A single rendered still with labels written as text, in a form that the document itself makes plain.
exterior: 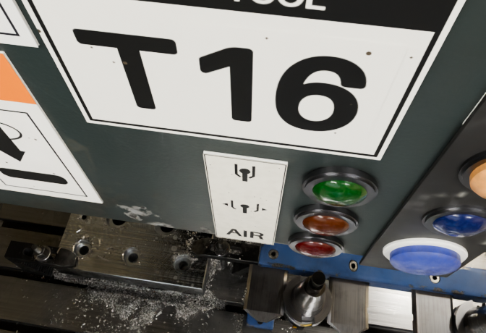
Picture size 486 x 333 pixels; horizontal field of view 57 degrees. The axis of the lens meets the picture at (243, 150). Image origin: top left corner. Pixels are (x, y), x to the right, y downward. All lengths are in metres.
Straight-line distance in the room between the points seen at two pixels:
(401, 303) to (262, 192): 0.83
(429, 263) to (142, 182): 0.13
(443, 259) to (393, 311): 0.78
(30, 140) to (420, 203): 0.15
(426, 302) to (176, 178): 0.53
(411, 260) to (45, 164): 0.16
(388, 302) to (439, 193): 0.83
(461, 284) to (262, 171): 0.54
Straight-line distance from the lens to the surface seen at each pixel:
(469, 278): 0.69
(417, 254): 0.21
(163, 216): 0.23
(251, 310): 0.63
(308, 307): 0.59
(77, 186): 0.22
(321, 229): 0.19
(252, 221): 0.21
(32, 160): 0.21
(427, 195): 0.17
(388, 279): 0.65
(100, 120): 0.16
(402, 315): 1.00
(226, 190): 0.18
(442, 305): 0.68
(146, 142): 0.16
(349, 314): 0.64
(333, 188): 0.16
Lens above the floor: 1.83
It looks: 60 degrees down
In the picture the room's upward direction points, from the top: straight up
